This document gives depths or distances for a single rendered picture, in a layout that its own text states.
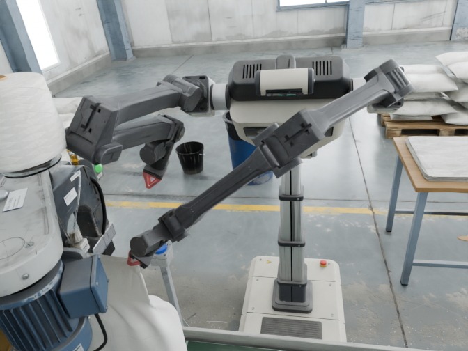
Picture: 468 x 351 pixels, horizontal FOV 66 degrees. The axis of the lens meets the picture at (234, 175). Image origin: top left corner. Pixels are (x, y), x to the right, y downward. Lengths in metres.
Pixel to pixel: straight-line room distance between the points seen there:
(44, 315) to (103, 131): 0.38
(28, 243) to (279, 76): 0.71
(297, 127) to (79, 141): 0.46
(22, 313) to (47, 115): 0.38
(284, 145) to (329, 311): 1.36
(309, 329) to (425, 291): 0.92
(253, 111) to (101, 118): 0.57
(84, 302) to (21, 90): 0.43
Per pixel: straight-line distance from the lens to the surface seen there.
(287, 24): 8.87
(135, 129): 0.94
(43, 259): 0.77
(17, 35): 6.95
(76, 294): 0.83
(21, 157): 0.78
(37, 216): 0.86
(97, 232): 1.33
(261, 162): 0.83
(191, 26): 9.24
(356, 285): 2.52
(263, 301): 2.06
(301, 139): 0.78
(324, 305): 2.05
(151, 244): 0.99
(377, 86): 0.98
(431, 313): 2.50
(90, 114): 0.81
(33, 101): 0.77
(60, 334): 0.91
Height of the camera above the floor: 1.84
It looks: 30 degrees down
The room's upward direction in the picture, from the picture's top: 6 degrees counter-clockwise
